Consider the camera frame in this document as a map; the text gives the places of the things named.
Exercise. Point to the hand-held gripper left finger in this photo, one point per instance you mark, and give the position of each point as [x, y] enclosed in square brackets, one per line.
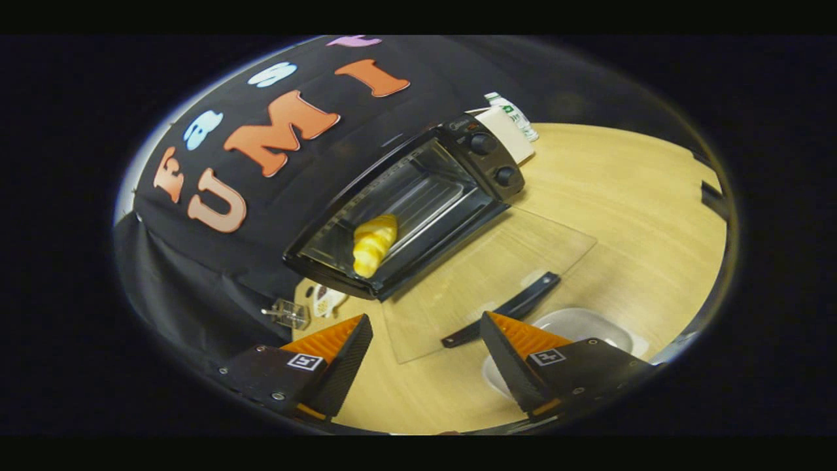
[343, 373]

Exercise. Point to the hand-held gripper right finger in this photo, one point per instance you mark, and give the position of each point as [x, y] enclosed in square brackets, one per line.
[507, 366]

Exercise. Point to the yellow croissant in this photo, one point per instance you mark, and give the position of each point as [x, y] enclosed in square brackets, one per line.
[374, 245]

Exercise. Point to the black toaster oven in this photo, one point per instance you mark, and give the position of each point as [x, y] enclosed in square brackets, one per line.
[487, 160]

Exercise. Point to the white divided dish with grains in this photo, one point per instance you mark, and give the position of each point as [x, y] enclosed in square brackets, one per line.
[327, 301]

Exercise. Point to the white plate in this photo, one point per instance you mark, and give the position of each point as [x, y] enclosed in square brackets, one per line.
[575, 324]

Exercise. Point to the white bottle green label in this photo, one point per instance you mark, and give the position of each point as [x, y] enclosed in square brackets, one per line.
[520, 118]

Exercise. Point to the black table edge bracket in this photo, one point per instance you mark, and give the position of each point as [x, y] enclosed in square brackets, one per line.
[714, 199]

